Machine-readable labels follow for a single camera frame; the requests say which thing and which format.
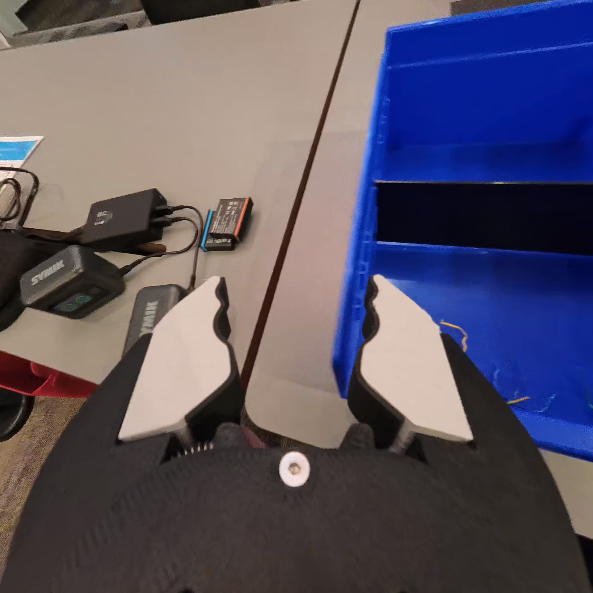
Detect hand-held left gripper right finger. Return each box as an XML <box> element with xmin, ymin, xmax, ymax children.
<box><xmin>347</xmin><ymin>274</ymin><xmax>474</xmax><ymax>452</ymax></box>

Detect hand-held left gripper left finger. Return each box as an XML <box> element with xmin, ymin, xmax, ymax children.
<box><xmin>118</xmin><ymin>276</ymin><xmax>245</xmax><ymax>446</ymax></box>

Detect blue plastic bin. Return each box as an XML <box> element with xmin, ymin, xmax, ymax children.
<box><xmin>331</xmin><ymin>0</ymin><xmax>593</xmax><ymax>461</ymax></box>

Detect black battery with blue edge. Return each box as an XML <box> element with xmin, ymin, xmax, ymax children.
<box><xmin>200</xmin><ymin>209</ymin><xmax>235</xmax><ymax>252</ymax></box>

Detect black multiport charger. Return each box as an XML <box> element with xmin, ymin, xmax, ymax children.
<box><xmin>80</xmin><ymin>187</ymin><xmax>168</xmax><ymax>253</ymax></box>

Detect black battery with orange edge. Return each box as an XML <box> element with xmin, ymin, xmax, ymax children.
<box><xmin>208</xmin><ymin>197</ymin><xmax>254</xmax><ymax>242</ymax></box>

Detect black bin divider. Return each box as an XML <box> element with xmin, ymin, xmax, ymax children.
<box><xmin>374</xmin><ymin>181</ymin><xmax>593</xmax><ymax>255</ymax></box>

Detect black zip pouch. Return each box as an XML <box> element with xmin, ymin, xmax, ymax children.
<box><xmin>0</xmin><ymin>229</ymin><xmax>52</xmax><ymax>332</ymax></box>

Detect blue and white leaflet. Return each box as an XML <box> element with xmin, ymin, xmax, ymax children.
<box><xmin>0</xmin><ymin>135</ymin><xmax>44</xmax><ymax>170</ymax></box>

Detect thin orange wire scrap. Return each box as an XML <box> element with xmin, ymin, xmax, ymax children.
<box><xmin>439</xmin><ymin>320</ymin><xmax>531</xmax><ymax>405</ymax></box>

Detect thin black charger cable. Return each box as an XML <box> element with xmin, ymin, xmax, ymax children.
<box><xmin>120</xmin><ymin>205</ymin><xmax>205</xmax><ymax>290</ymax></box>

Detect thin blue wire scraps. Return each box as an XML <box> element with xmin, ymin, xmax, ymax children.
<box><xmin>491</xmin><ymin>366</ymin><xmax>593</xmax><ymax>414</ymax></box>

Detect black cable bundle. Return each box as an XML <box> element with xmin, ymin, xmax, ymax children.
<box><xmin>0</xmin><ymin>166</ymin><xmax>40</xmax><ymax>228</ymax></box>

